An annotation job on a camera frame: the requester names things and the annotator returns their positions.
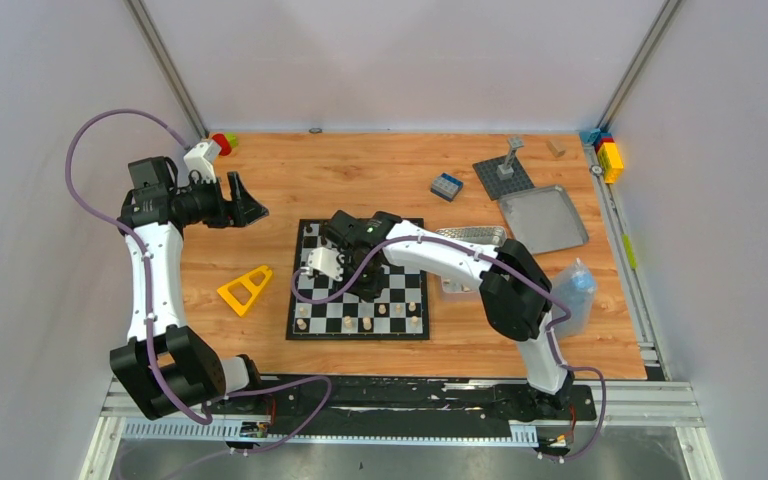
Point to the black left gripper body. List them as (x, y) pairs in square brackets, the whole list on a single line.
[(229, 203)]

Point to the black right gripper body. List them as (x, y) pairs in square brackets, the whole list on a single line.
[(370, 280)]

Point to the black white chessboard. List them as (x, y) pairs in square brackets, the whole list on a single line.
[(403, 285)]

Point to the metal tin box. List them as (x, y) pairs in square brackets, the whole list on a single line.
[(486, 235)]

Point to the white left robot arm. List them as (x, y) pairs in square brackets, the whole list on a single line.
[(165, 366)]

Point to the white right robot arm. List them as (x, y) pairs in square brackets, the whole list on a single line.
[(516, 294)]

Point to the coloured toy cylinders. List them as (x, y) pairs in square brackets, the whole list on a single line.
[(227, 142)]

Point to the yellow triangular plastic stand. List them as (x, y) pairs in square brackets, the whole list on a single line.
[(242, 293)]

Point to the blue grey toy brick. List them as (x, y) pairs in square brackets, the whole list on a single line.
[(446, 187)]

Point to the blue plastic bag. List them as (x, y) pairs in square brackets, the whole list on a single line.
[(576, 287)]

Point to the small wooden block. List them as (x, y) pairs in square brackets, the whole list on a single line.
[(556, 147)]

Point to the coloured toy brick stack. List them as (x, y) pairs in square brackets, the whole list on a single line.
[(608, 155)]

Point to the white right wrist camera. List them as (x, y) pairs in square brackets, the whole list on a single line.
[(324, 261)]

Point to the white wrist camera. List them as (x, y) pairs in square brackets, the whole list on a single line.
[(199, 162), (324, 261)]

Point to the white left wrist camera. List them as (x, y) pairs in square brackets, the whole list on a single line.
[(199, 162)]

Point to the grey brick baseplate with post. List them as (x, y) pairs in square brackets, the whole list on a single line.
[(504, 175)]

